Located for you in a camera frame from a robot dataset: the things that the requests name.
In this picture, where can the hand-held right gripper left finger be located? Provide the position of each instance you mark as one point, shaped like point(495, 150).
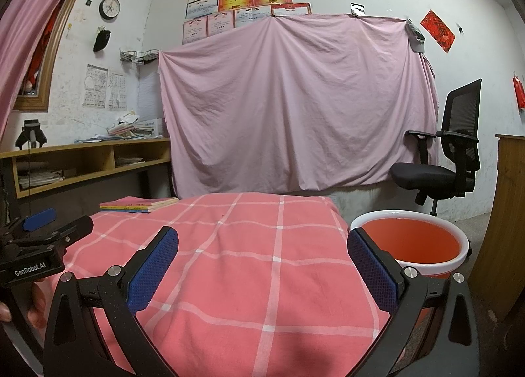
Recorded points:
point(154, 266)

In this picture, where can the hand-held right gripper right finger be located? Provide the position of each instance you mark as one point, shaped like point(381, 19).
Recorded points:
point(373, 270)

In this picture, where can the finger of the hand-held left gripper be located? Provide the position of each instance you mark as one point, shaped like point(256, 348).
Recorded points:
point(67, 231)
point(39, 219)

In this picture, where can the orange bucket with white rim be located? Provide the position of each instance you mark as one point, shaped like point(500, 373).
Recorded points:
point(410, 241)

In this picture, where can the person's left hand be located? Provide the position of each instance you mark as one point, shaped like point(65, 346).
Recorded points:
point(37, 311)

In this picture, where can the thick stack of shelf papers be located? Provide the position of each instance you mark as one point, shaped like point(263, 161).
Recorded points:
point(41, 179)

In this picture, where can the yellow book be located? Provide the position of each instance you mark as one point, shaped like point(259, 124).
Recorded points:
point(123, 209)

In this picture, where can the pink book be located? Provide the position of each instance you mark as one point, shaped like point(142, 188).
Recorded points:
point(135, 202)

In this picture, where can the wooden shelf desk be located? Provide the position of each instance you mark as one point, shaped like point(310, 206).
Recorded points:
point(90, 148)

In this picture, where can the black gripper stand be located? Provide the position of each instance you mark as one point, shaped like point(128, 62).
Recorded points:
point(30, 129)

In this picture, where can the thin stack of shelf papers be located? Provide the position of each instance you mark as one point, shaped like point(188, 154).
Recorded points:
point(129, 160)

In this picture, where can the black office chair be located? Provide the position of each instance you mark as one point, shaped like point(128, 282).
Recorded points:
point(424, 174)

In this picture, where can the pile of papers and books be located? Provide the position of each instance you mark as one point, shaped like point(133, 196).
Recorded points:
point(127, 127)

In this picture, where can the wooden cabinet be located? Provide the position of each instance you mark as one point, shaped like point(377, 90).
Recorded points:
point(506, 221)

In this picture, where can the pink hanging sheet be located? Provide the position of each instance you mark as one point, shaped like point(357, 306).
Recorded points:
point(295, 102)

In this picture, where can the pink curtain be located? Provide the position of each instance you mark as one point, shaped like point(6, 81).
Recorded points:
point(28, 12)

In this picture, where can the red hanging ornament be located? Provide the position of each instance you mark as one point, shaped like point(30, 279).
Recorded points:
point(520, 92)

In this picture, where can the grey cloth wad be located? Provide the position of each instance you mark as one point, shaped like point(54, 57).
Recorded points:
point(416, 34)

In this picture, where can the silver clip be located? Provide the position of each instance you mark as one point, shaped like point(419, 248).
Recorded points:
point(358, 9)

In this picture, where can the large wall calendar sheet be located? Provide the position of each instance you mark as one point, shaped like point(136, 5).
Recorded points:
point(95, 85)

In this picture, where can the small wall calendar sheet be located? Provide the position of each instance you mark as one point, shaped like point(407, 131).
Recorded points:
point(116, 91)

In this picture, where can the wooden window frame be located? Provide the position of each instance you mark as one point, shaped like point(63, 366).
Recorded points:
point(51, 57)

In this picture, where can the black wall pouch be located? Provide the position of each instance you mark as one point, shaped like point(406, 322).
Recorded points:
point(101, 40)

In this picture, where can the round wall clock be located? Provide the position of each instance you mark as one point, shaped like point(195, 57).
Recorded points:
point(110, 7)

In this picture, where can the red paper wall decoration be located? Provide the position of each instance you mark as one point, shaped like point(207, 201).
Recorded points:
point(438, 30)

